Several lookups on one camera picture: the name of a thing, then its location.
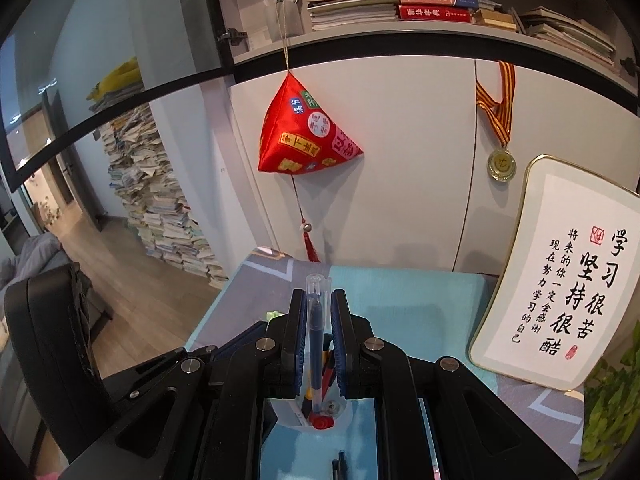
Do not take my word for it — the white calligraphy plaque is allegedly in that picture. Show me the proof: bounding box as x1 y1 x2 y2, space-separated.
467 154 640 392

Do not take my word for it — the pile of grey books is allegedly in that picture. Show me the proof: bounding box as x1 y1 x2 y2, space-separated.
510 5 617 68

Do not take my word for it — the thick red book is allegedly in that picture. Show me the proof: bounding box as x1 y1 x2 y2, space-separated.
398 4 475 24

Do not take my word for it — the beige book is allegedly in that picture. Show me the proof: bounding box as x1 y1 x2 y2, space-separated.
472 7 518 33

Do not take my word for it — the blue pen with clear cap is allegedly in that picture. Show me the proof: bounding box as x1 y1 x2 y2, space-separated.
305 273 333 413

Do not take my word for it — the teal printed desk mat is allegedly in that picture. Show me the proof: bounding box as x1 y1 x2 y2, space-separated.
185 246 586 480

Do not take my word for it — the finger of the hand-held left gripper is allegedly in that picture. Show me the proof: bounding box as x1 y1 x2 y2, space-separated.
99 344 220 423
214 320 271 362

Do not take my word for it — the pile of pale books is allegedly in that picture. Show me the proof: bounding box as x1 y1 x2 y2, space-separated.
300 0 401 32

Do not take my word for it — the frosted plastic cup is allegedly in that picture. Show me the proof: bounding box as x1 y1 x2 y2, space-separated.
267 332 353 433

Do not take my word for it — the clear plastic box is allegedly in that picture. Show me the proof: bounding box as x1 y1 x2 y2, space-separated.
245 0 306 51

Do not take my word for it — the gold medal with striped ribbon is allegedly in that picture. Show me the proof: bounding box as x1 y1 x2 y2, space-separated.
474 60 517 183

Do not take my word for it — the green potted plant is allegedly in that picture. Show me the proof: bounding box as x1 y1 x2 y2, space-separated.
580 320 640 466

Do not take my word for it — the red pyramid hanging ornament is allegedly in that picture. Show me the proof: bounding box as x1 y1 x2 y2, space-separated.
257 0 365 264

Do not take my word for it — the grey cloth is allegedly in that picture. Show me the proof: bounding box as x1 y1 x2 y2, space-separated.
0 232 71 291

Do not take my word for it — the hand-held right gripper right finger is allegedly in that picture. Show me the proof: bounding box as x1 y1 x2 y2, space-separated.
331 289 579 480

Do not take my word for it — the white cabinet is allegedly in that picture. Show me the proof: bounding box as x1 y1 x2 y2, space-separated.
215 0 640 281

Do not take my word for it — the tall stack of books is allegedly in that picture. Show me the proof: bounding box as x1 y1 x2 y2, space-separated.
87 80 231 291

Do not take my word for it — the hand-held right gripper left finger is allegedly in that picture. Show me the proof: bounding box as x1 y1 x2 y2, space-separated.
62 289 308 480

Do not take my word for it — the yellow plush toy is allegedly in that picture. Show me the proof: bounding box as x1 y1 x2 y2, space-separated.
87 57 143 101

